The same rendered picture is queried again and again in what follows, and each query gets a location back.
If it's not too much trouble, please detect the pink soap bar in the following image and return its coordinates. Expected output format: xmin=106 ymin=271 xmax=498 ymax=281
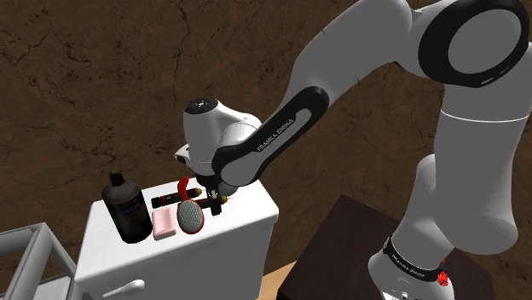
xmin=151 ymin=206 xmax=178 ymax=241

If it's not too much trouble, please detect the black bottle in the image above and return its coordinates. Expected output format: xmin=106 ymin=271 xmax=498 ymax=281
xmin=101 ymin=172 xmax=154 ymax=245

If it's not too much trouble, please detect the grey metal frame shelf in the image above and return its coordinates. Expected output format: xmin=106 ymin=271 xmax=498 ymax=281
xmin=0 ymin=222 xmax=78 ymax=300

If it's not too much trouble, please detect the black and red marker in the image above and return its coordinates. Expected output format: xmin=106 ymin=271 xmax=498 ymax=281
xmin=194 ymin=194 xmax=229 ymax=210
xmin=150 ymin=187 xmax=204 ymax=210

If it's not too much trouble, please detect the red brush with grey pad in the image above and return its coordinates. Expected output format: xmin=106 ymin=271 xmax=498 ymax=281
xmin=176 ymin=176 xmax=206 ymax=236

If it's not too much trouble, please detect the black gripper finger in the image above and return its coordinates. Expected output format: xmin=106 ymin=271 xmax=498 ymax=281
xmin=209 ymin=189 xmax=222 ymax=216

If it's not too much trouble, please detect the white toilet tank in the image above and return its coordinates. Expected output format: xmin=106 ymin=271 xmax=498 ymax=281
xmin=74 ymin=178 xmax=280 ymax=300

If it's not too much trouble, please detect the dark robot stand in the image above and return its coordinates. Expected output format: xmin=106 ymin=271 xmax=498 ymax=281
xmin=275 ymin=193 xmax=496 ymax=300

